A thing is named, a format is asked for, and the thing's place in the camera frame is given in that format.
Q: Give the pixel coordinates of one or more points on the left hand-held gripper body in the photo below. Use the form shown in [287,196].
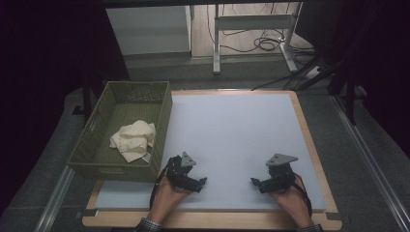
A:
[180,170]

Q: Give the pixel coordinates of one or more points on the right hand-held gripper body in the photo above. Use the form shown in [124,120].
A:
[281,175]

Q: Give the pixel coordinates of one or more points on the cream printed cloth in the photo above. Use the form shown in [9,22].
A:
[133,138]

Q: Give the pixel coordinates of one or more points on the green woven basket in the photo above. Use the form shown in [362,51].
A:
[96,151]

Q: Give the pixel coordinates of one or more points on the person's right hand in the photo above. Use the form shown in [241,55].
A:
[296,206]

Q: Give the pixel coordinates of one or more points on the person's left hand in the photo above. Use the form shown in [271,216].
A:
[162,201]

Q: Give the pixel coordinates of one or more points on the black stand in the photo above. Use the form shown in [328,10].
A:
[349,93]

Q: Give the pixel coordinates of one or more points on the white power strip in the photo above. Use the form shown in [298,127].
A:
[313,72]

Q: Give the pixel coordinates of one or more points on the white cabinet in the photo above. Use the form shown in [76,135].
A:
[148,30]

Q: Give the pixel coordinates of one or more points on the metal floor rail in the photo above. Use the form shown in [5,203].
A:
[370,161]
[53,199]

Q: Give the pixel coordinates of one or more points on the white metal desk frame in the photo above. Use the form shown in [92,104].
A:
[251,22]

